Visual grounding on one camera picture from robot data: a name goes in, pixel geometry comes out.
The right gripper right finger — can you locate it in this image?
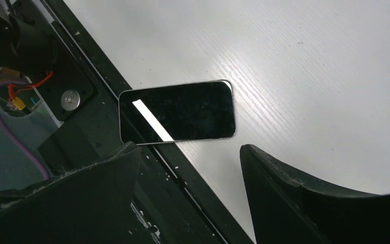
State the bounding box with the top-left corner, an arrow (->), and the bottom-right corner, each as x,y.
240,144 -> 390,243

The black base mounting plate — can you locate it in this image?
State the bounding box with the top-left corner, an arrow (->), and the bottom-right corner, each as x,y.
13,1 -> 253,243

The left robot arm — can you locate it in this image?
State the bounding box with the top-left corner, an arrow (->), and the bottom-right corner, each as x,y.
0,1 -> 57,74

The silver black phone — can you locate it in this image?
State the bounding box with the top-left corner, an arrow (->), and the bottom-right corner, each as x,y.
118,79 -> 236,145

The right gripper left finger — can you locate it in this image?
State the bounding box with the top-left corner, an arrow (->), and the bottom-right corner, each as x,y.
0,142 -> 142,243

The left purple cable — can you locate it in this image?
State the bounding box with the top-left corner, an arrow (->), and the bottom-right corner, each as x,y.
0,87 -> 51,181

